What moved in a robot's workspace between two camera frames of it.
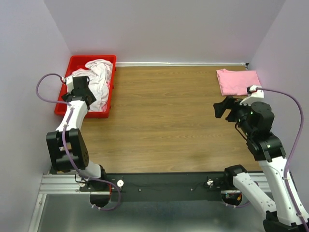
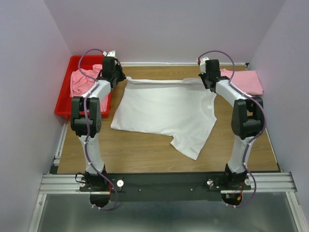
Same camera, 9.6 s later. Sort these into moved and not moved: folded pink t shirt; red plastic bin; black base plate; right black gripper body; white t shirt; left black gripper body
Moved: white t shirt; right black gripper body; left black gripper body
Not moved: red plastic bin; black base plate; folded pink t shirt
